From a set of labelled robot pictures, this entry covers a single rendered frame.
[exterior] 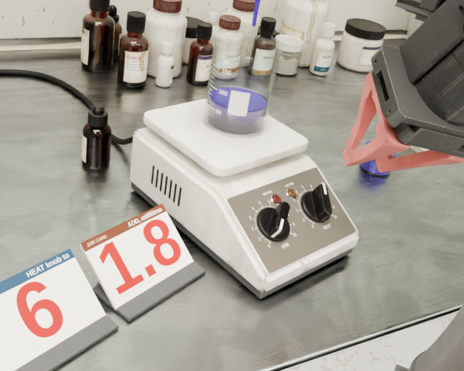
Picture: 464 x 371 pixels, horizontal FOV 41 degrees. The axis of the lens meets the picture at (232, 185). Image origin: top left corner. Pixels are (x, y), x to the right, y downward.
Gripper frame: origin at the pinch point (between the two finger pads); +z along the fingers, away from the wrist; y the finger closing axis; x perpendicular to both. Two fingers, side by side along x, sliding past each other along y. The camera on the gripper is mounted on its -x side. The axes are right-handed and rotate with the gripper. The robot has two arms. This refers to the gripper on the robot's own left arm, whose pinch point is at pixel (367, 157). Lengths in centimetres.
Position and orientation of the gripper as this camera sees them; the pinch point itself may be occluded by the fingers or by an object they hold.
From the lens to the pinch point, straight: 53.6
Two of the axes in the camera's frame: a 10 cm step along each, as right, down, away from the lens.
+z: -4.5, 4.8, 7.5
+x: 1.0, 8.6, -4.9
